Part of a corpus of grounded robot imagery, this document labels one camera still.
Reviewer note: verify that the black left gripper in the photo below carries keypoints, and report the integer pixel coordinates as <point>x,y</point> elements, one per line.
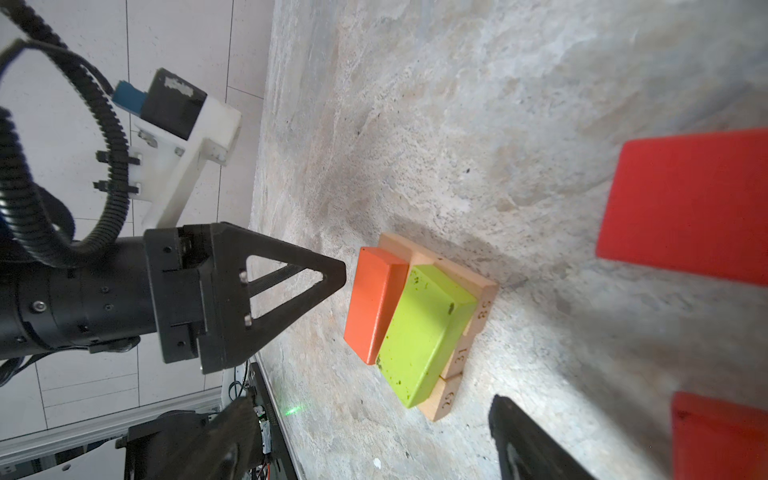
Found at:
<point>145,285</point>

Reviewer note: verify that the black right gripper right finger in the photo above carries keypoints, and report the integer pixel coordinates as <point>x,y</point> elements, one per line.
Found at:
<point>525,450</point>

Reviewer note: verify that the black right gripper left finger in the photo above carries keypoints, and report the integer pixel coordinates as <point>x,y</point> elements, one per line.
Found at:
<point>184,444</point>

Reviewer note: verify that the orange wood block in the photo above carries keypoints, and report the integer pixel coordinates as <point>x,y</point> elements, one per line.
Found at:
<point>378,284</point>

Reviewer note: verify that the green wood block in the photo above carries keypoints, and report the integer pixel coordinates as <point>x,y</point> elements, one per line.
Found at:
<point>427,324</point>

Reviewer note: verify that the red arch wood block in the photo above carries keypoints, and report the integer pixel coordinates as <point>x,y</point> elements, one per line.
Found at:
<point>691,203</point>

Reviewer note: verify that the red wood cube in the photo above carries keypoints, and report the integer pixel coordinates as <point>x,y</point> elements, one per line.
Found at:
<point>717,439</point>

